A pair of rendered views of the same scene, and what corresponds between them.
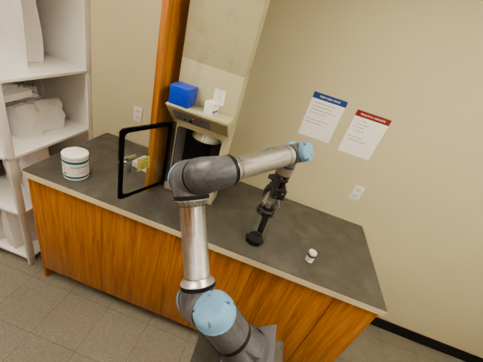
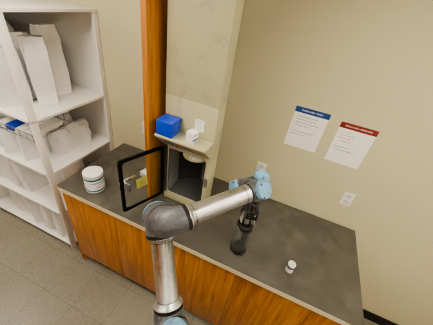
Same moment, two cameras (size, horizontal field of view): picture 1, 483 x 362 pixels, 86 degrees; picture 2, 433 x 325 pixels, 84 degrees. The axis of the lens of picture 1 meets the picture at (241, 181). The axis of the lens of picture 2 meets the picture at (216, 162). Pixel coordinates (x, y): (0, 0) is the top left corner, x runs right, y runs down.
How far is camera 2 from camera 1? 35 cm
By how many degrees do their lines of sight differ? 12
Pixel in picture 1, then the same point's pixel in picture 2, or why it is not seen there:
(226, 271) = (214, 273)
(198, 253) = (165, 283)
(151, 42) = not seen: hidden behind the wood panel
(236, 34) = (207, 73)
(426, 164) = (422, 174)
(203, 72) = (183, 106)
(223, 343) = not seen: outside the picture
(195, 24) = (173, 68)
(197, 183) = (156, 232)
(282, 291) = (263, 296)
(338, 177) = (327, 183)
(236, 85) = (212, 115)
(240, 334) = not seen: outside the picture
